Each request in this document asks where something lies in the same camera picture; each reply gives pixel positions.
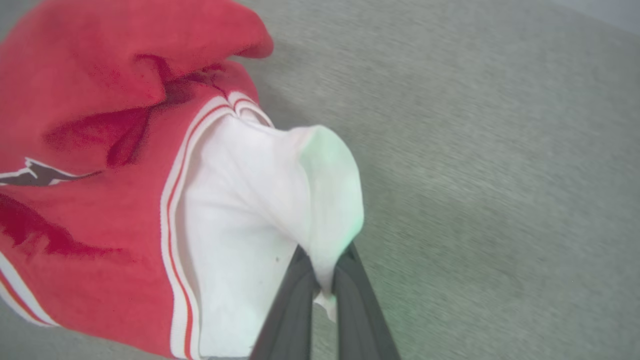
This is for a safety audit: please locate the grey fabric sofa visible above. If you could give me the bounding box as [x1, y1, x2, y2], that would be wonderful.
[0, 0, 640, 360]

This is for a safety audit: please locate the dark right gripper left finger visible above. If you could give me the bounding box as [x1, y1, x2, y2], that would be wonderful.
[250, 245, 321, 360]

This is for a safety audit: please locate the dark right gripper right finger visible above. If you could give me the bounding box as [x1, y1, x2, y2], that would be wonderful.
[332, 242, 401, 360]

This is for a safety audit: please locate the red number 23 basketball jersey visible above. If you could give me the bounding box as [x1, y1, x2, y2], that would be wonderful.
[0, 0, 366, 360]

